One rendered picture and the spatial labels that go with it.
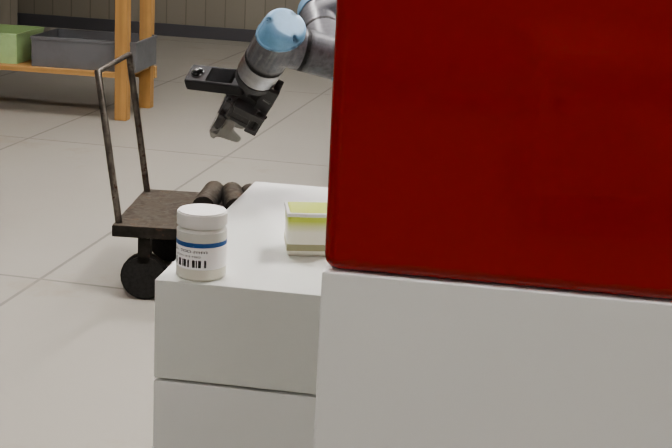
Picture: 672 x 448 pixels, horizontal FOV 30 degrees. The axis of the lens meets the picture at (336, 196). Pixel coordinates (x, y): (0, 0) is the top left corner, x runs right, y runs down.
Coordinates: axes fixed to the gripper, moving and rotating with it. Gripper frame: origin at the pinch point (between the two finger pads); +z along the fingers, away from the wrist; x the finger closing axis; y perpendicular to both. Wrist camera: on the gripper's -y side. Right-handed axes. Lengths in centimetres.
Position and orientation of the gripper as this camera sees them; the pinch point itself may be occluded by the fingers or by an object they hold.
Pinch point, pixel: (211, 130)
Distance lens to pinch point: 239.8
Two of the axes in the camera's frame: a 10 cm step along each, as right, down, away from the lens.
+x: 2.7, -7.4, 6.1
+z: -3.8, 5.0, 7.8
